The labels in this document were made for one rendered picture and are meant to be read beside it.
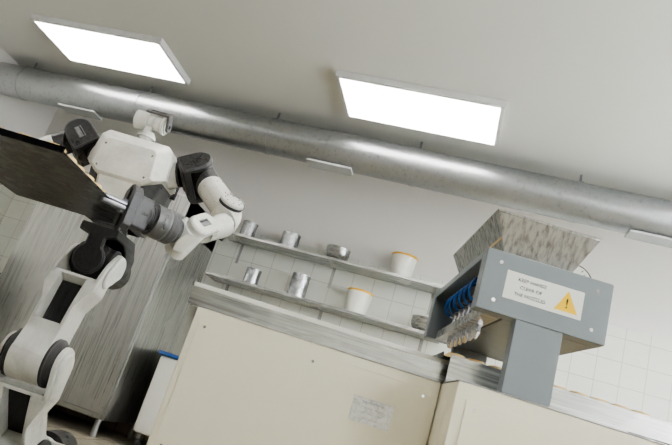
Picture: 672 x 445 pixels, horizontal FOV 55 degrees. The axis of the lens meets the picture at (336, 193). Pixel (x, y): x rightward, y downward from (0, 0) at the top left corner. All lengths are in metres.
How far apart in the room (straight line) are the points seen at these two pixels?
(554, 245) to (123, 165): 1.35
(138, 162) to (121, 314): 3.48
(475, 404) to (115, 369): 4.19
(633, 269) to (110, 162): 4.95
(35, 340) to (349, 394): 0.92
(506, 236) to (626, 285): 4.43
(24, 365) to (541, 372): 1.40
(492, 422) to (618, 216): 3.76
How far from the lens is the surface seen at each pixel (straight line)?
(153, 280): 5.54
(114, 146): 2.23
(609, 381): 6.01
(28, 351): 2.06
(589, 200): 5.22
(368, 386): 1.77
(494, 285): 1.67
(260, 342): 1.77
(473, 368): 1.78
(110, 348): 5.56
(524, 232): 1.83
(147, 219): 1.70
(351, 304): 5.72
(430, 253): 6.05
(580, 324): 1.73
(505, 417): 1.64
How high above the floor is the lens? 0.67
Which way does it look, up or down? 19 degrees up
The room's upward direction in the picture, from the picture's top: 18 degrees clockwise
